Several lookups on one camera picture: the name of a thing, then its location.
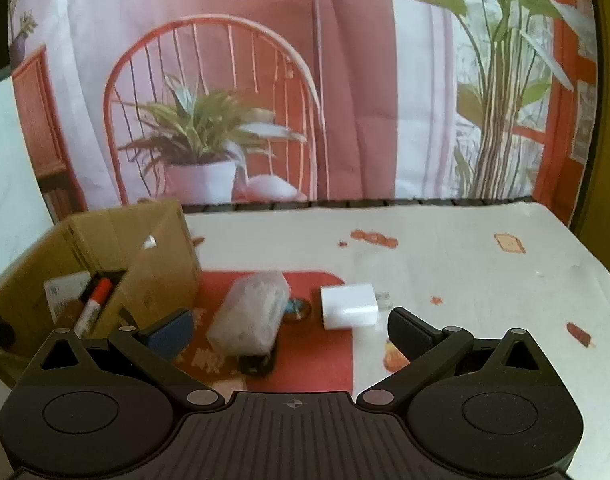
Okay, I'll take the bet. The white usb charger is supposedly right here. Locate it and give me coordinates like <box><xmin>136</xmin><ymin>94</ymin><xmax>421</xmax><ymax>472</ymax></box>
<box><xmin>320</xmin><ymin>284</ymin><xmax>392</xmax><ymax>330</ymax></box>

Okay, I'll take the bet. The clear plastic floss pick box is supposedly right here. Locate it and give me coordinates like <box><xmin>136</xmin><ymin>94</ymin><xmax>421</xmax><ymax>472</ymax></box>
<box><xmin>206</xmin><ymin>271</ymin><xmax>291</xmax><ymax>358</ymax></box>

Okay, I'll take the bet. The brown cardboard box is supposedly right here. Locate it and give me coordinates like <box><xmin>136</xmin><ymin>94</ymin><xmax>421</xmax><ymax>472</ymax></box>
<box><xmin>0</xmin><ymin>200</ymin><xmax>201</xmax><ymax>387</ymax></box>

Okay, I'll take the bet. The printed living room backdrop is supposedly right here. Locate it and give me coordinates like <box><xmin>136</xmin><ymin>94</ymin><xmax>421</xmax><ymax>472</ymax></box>
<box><xmin>6</xmin><ymin>0</ymin><xmax>598</xmax><ymax>222</ymax></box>

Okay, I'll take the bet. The orange cap white marker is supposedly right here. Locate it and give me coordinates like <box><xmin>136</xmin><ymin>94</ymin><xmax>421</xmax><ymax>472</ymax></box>
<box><xmin>74</xmin><ymin>278</ymin><xmax>113</xmax><ymax>338</ymax></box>

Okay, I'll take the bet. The brown cylindrical tube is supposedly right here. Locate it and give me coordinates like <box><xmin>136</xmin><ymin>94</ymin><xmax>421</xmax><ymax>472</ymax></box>
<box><xmin>48</xmin><ymin>273</ymin><xmax>102</xmax><ymax>330</ymax></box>

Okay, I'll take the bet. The small teal round trinket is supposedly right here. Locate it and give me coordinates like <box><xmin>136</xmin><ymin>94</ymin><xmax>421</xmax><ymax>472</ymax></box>
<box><xmin>282</xmin><ymin>298</ymin><xmax>311</xmax><ymax>323</ymax></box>

